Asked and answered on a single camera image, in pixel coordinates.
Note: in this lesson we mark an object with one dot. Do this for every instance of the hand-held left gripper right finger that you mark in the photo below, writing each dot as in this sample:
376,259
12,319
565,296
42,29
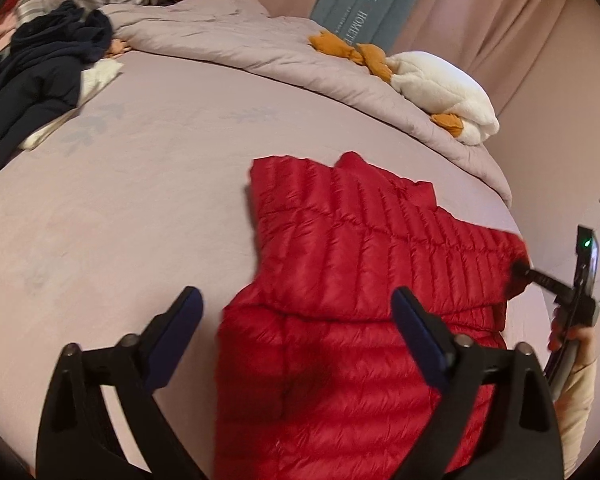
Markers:
420,340

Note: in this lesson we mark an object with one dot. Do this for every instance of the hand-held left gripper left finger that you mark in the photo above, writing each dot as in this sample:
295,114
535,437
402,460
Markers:
172,340

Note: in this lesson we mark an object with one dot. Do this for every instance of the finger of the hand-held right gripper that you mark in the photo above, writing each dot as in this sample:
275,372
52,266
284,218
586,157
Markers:
540,276

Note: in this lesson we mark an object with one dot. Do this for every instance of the person's right forearm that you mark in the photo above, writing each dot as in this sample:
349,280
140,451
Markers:
577,410

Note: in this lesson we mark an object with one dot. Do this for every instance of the person's right hand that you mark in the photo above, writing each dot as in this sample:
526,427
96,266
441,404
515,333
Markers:
585,347

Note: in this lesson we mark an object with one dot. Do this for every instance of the bed with pink sheet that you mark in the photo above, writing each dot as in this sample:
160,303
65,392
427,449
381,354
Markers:
130,210

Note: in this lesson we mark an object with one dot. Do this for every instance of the white goose plush toy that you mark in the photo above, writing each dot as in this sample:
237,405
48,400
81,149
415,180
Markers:
440,90

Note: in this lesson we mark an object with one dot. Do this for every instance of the white cloth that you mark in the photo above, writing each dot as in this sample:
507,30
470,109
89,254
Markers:
100,75

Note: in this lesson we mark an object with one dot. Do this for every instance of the navy blue hooded jacket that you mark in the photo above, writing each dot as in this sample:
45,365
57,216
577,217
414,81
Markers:
40,85

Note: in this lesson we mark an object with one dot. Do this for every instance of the small orange plush toy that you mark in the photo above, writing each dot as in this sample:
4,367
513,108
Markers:
117,47

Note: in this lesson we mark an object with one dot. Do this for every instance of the grey duvet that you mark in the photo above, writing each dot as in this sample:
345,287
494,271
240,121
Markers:
260,45

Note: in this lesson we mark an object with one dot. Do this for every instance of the plaid cloth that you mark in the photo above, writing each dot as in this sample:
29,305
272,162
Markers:
32,10

